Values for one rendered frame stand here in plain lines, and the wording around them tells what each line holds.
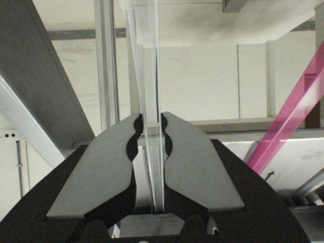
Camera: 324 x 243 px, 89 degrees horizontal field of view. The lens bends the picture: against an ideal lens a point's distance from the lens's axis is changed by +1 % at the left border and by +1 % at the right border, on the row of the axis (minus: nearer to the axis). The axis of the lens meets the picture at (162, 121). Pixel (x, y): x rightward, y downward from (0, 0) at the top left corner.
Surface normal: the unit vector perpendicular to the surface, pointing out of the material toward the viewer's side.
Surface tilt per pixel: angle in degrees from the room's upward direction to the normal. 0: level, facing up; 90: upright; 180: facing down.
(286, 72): 90
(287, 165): 48
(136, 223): 138
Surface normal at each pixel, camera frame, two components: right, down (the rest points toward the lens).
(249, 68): 0.02, 0.04
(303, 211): -0.02, -0.71
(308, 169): 0.04, 0.70
